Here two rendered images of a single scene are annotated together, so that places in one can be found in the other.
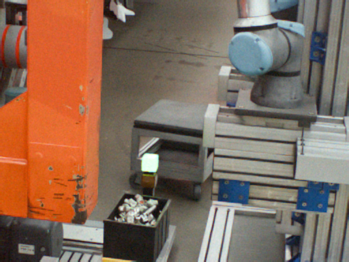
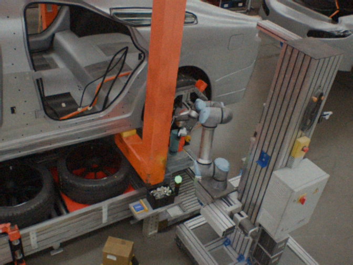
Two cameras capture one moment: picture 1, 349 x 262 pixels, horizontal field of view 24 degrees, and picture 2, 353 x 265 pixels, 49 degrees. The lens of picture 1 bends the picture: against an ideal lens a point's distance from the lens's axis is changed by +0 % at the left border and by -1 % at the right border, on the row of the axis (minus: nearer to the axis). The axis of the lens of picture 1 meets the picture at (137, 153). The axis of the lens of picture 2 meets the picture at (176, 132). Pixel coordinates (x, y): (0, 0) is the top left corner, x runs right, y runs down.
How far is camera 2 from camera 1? 2.19 m
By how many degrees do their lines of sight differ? 41
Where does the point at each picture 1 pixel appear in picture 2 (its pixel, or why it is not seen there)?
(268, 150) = (207, 198)
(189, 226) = not seen: hidden behind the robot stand
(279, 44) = (207, 170)
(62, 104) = (146, 152)
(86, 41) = (152, 140)
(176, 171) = not seen: hidden behind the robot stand
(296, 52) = (218, 174)
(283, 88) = (213, 183)
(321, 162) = (205, 213)
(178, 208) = not seen: hidden behind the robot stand
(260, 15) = (201, 159)
